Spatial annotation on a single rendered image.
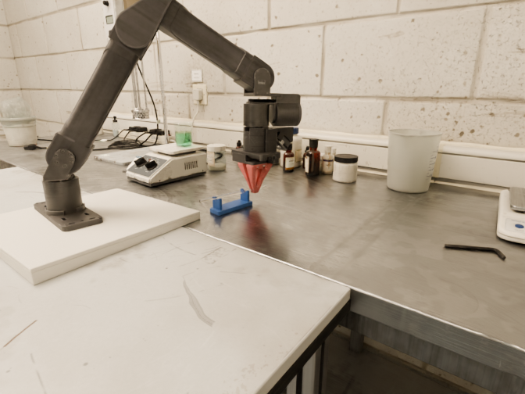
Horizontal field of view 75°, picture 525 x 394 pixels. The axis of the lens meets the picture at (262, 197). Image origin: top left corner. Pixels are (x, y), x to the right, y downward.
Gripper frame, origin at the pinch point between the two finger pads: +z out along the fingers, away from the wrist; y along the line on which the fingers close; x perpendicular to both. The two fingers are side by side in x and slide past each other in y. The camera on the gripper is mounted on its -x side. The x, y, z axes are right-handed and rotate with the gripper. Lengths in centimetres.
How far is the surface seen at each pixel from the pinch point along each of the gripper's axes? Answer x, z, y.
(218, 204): 11.5, 1.2, -0.8
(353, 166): -30.4, -2.9, -7.9
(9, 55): -6, -45, 275
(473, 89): -52, -24, -29
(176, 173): 4.2, 0.4, 27.9
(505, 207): -26, -1, -45
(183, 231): 21.8, 3.8, -3.3
